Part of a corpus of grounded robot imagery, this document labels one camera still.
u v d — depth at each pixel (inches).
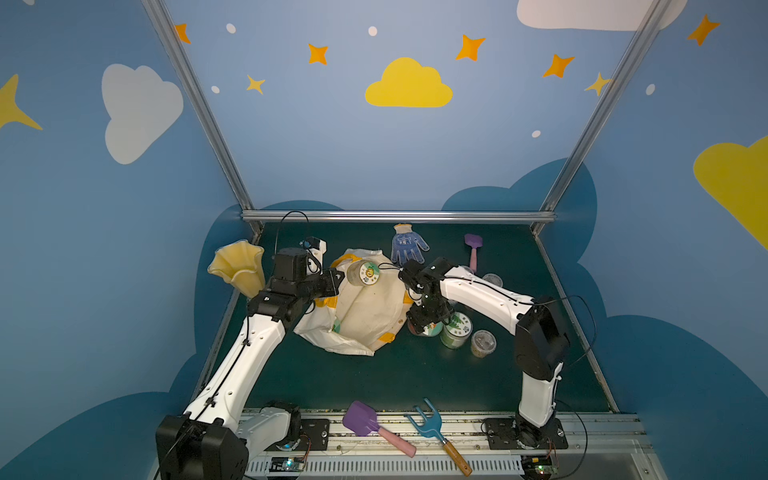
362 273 37.3
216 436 14.6
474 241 45.2
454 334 33.0
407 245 45.8
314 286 26.0
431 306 29.0
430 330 32.8
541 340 19.1
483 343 33.5
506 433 29.5
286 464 27.8
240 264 34.9
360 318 36.7
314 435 29.3
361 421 29.8
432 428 29.4
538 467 27.9
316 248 27.4
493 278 38.9
